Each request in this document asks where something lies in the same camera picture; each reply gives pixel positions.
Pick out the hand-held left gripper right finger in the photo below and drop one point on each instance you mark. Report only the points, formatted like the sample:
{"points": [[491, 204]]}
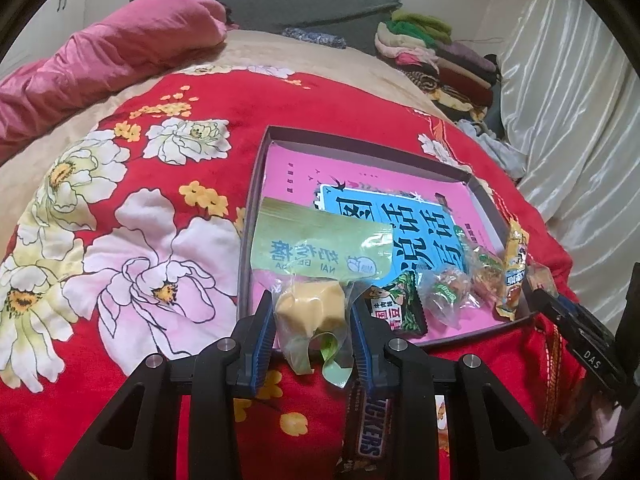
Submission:
{"points": [[362, 360]]}

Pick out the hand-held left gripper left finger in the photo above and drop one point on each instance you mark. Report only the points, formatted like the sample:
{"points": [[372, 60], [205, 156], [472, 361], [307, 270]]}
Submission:
{"points": [[262, 340]]}

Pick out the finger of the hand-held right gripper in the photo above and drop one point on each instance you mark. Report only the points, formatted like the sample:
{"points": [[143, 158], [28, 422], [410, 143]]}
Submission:
{"points": [[570, 320]]}

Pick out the small clear candy packet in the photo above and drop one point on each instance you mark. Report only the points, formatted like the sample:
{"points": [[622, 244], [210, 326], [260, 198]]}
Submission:
{"points": [[542, 275]]}

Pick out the brown chocolate bar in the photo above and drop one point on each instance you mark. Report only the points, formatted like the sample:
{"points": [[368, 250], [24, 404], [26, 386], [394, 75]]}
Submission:
{"points": [[367, 435]]}

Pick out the gold snack packet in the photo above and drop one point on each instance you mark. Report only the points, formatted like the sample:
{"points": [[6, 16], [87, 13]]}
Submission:
{"points": [[512, 270]]}

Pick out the pale green candy packet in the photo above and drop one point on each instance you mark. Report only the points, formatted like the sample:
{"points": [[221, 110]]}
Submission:
{"points": [[310, 255]]}

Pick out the orange snack packet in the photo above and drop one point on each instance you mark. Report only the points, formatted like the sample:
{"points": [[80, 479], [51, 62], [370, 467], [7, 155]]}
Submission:
{"points": [[442, 420]]}

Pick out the clear packet green label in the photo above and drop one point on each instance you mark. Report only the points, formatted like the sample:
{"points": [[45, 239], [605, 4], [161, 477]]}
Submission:
{"points": [[445, 290]]}

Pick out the grey shallow cardboard box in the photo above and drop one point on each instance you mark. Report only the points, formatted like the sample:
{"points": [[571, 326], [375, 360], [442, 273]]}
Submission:
{"points": [[256, 180]]}

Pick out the black and green pea packet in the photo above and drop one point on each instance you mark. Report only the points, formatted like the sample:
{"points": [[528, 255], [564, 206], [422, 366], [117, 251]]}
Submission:
{"points": [[400, 305]]}

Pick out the clear pastry packet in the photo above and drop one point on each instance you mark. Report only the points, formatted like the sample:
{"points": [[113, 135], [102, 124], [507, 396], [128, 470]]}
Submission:
{"points": [[487, 272]]}

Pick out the pink and blue book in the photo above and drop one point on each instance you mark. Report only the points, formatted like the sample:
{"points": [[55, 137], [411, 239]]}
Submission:
{"points": [[300, 170]]}

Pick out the light crumpled cloth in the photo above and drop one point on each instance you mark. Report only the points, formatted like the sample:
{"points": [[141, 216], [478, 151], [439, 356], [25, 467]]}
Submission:
{"points": [[500, 155]]}

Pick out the white satin curtain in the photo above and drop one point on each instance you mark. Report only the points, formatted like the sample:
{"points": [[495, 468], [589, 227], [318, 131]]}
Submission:
{"points": [[575, 110]]}

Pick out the red floral blanket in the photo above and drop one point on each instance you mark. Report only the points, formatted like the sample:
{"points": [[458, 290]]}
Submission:
{"points": [[235, 105]]}

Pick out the stack of folded clothes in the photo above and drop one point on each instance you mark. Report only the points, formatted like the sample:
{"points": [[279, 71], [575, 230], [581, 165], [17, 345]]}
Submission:
{"points": [[450, 60]]}

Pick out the dark patterned pillow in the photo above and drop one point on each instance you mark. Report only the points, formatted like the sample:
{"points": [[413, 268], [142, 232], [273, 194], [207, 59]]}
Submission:
{"points": [[315, 37]]}

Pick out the pink quilt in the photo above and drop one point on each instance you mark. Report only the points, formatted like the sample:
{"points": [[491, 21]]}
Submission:
{"points": [[100, 60]]}

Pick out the grey headboard cover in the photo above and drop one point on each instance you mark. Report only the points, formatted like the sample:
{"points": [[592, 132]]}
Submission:
{"points": [[300, 5]]}

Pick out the white wardrobe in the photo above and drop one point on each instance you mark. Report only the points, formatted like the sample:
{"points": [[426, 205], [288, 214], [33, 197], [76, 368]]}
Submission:
{"points": [[65, 0]]}

